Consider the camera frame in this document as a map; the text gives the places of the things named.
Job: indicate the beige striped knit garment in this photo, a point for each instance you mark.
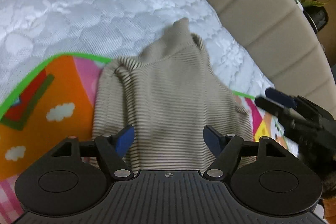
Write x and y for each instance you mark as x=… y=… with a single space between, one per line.
x=168 y=93

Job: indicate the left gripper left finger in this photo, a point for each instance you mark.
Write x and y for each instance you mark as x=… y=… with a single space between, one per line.
x=110 y=152

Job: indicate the beige padded headboard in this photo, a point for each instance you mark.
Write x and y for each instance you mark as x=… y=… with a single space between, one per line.
x=282 y=43

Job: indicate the colourful cartoon play mat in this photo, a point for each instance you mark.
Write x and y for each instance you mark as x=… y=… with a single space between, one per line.
x=58 y=101

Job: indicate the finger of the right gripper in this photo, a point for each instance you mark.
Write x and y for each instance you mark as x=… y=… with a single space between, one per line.
x=272 y=107
x=280 y=97

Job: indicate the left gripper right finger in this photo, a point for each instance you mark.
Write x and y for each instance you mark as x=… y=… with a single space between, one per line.
x=226 y=150

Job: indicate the white quilted mattress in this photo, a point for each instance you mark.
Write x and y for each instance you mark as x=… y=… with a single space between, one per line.
x=33 y=32

